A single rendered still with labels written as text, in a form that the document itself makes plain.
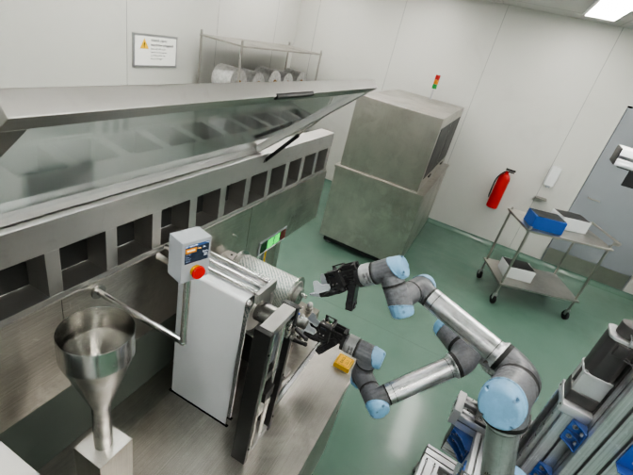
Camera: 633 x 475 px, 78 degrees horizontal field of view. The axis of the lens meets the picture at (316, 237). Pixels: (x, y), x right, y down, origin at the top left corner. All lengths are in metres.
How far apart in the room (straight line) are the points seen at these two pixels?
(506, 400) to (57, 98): 1.10
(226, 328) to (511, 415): 0.80
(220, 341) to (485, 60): 4.95
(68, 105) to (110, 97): 0.05
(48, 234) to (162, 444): 0.77
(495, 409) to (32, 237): 1.16
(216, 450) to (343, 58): 5.36
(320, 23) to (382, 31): 0.92
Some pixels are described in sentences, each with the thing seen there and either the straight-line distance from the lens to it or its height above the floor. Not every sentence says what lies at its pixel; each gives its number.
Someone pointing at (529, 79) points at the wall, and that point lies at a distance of 5.61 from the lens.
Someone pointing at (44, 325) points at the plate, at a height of 1.39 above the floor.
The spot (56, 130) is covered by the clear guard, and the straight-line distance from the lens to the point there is 0.57.
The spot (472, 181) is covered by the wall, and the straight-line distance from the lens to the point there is 5.78.
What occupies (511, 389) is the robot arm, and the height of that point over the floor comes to 1.44.
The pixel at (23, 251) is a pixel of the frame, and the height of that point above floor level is 1.60.
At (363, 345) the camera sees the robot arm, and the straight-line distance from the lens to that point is 1.53.
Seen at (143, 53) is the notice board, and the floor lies 1.58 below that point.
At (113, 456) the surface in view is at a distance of 1.15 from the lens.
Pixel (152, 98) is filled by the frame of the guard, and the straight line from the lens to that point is 0.57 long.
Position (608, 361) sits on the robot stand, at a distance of 1.53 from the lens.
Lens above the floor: 2.13
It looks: 28 degrees down
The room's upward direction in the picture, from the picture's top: 14 degrees clockwise
